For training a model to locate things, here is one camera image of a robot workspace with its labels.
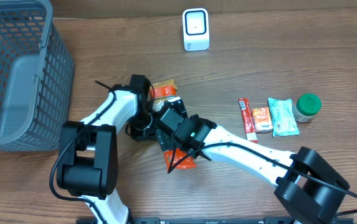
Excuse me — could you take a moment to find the orange spaghetti packet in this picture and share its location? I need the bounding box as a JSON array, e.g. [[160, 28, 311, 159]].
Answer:
[[150, 78, 196, 170]]

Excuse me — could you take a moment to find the red stick sachet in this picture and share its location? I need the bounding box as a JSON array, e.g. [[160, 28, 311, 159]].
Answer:
[[238, 98, 258, 143]]

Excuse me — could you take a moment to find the small orange snack box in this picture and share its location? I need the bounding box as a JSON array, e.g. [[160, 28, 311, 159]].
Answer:
[[252, 107, 273, 133]]

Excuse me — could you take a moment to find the teal wet wipes pack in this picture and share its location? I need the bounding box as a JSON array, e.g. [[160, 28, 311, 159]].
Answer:
[[268, 98, 300, 137]]

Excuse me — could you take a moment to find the green lid jar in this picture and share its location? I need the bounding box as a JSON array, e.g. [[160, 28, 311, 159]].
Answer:
[[293, 93, 322, 123]]

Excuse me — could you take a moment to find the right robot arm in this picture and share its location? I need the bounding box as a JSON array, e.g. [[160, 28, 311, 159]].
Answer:
[[156, 108, 350, 223]]

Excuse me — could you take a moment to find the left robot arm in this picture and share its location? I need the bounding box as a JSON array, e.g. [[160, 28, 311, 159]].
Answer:
[[49, 75, 153, 223]]

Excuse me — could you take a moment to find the white barcode scanner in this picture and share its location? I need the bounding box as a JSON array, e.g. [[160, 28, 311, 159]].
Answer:
[[182, 8, 210, 52]]

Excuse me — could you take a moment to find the grey plastic mesh basket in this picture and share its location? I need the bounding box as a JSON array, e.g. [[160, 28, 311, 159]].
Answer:
[[0, 0, 75, 151]]

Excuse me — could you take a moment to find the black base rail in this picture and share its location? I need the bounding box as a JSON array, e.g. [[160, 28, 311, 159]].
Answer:
[[75, 216, 355, 224]]

